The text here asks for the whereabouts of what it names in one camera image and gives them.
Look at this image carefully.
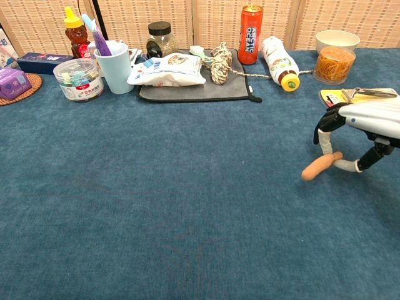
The yellow razor blister pack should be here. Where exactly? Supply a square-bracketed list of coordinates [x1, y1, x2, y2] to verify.
[318, 87, 400, 110]

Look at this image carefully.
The blue table cloth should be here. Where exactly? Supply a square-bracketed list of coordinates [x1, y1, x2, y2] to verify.
[0, 48, 400, 300]

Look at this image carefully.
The black tripod stand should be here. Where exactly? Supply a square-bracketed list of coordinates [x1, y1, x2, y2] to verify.
[91, 0, 109, 41]

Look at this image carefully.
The white snack bag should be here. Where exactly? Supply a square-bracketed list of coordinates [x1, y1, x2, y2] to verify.
[127, 52, 207, 88]

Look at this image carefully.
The orange drink can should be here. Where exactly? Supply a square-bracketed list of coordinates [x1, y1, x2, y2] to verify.
[237, 5, 264, 66]

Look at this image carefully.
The glass jar black lid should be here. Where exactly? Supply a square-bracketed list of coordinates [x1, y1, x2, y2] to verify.
[146, 21, 179, 59]

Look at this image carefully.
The navy blue box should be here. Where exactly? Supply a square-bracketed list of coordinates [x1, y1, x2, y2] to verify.
[16, 52, 74, 75]

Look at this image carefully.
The honey bear bottle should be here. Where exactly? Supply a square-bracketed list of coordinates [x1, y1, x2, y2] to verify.
[63, 6, 91, 59]

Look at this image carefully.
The grey cloth mat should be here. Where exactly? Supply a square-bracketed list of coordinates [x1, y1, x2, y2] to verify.
[136, 49, 263, 103]

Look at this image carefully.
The orange sausage toy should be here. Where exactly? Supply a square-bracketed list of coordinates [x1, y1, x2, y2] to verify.
[301, 151, 344, 182]

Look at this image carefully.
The white milk carton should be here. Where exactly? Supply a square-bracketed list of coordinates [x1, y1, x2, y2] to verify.
[0, 27, 19, 69]

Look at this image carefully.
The clear tub of rubber bands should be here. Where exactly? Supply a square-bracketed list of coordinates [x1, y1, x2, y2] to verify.
[313, 46, 356, 85]

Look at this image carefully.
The light blue cup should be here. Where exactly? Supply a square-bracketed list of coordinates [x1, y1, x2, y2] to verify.
[93, 39, 135, 94]

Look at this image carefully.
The beige rope bundle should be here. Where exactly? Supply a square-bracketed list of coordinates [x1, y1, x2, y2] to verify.
[199, 41, 315, 86]

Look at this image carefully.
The clear jar of clips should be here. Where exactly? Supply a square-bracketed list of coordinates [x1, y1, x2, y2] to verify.
[52, 57, 105, 101]

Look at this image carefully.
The purple toothbrush pack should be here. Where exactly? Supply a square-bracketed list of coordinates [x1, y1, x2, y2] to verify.
[81, 13, 113, 57]

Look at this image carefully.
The purple box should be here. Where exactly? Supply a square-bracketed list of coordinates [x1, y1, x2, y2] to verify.
[0, 67, 33, 101]

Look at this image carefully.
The white bowl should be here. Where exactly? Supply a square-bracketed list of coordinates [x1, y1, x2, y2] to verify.
[315, 29, 361, 54]

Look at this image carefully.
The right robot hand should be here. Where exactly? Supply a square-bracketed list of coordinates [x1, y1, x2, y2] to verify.
[313, 95, 400, 173]

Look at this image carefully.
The bamboo folding screen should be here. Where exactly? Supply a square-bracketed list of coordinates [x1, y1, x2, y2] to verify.
[0, 0, 400, 59]

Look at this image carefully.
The woven round coaster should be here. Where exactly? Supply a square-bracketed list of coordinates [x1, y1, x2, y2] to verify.
[0, 72, 43, 107]

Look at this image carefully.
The small white red packet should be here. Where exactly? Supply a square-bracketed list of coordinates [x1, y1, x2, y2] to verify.
[127, 48, 143, 66]

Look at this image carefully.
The white bottle yellow cap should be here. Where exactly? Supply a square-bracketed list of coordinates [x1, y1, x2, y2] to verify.
[261, 36, 301, 93]

